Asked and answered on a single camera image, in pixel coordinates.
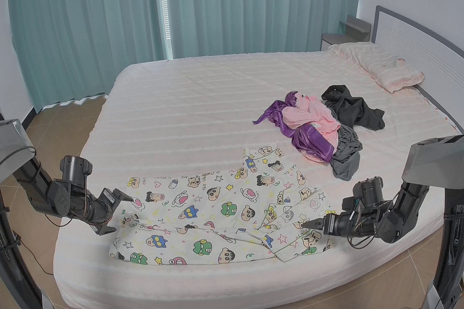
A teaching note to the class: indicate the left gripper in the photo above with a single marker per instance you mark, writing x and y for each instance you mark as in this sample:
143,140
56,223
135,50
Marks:
99,213

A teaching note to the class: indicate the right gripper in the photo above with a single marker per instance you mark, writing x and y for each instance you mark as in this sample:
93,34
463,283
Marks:
344,225

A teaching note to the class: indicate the white printed pyjama top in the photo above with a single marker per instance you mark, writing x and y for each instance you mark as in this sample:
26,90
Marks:
224,220

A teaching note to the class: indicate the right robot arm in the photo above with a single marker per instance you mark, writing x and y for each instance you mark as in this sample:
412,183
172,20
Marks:
431,162

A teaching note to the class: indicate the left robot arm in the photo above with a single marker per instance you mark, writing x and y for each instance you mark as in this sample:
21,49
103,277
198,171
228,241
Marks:
40,188

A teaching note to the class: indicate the dark grey garment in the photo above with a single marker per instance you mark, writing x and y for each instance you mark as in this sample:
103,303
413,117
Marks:
346,159

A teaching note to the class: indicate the purple satin garment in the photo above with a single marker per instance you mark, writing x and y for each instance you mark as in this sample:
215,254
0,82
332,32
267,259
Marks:
313,144

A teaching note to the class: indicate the black garment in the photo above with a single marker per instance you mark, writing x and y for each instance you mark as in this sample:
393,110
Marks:
359,112

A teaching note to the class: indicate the pink garment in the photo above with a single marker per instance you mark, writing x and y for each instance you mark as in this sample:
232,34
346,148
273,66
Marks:
311,115

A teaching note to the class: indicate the bed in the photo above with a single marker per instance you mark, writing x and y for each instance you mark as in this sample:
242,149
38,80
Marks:
203,90

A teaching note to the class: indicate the pale pink pillow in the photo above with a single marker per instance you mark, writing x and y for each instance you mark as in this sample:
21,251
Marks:
377,65

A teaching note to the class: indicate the grey bedside table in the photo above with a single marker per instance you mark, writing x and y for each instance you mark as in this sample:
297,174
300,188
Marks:
346,36

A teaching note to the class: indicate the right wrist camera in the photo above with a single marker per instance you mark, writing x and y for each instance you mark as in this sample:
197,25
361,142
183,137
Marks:
348,205

